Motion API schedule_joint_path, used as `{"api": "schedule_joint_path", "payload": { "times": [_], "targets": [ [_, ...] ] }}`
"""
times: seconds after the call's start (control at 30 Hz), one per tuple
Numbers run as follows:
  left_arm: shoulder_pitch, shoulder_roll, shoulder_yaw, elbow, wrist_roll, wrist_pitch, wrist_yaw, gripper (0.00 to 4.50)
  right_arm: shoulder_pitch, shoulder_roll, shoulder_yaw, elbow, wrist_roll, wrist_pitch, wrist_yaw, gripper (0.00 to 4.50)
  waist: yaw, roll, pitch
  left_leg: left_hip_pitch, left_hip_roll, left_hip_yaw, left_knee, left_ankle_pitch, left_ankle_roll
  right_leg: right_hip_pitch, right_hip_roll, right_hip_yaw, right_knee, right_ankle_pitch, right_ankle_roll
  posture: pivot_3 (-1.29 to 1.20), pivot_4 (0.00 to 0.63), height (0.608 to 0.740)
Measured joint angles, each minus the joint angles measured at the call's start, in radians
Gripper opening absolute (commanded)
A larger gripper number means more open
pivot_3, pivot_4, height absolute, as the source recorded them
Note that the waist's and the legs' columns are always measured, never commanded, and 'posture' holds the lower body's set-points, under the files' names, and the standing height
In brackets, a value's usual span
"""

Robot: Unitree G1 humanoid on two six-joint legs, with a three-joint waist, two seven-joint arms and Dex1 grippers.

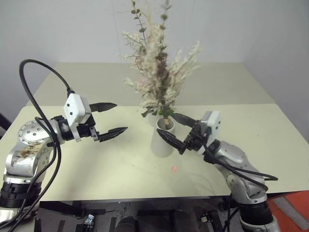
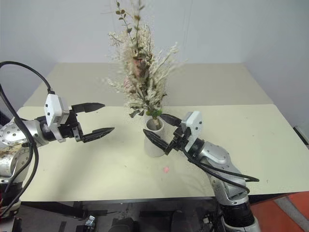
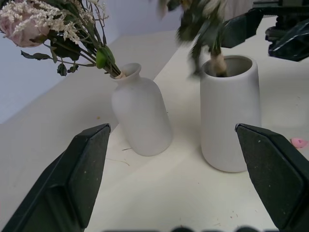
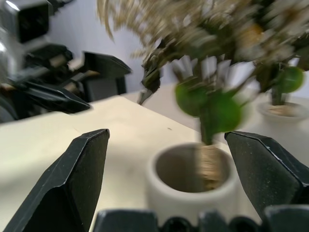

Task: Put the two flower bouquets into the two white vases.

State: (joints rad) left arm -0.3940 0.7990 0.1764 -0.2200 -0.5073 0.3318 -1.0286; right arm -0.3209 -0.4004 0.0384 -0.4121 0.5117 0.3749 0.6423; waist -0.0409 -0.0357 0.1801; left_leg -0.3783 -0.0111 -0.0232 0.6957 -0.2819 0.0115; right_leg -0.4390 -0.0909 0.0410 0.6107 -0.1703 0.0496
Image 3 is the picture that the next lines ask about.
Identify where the white narrow-neck ceramic vase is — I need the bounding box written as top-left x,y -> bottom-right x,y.
110,62 -> 174,157

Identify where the pink flower petal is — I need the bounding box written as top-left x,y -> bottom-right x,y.
290,137 -> 309,149

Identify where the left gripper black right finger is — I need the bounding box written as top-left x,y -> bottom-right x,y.
235,123 -> 309,232

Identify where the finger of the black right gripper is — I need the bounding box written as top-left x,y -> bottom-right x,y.
222,8 -> 264,49
265,19 -> 309,62

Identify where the green leafy white flower bouquet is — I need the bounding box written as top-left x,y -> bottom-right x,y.
158,0 -> 229,78

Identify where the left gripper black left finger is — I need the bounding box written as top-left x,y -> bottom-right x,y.
0,123 -> 112,232

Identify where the white cylindrical ceramic vase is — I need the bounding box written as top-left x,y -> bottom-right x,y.
200,55 -> 262,173

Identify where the pink rose white flower bouquet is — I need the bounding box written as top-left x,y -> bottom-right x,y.
0,0 -> 126,79

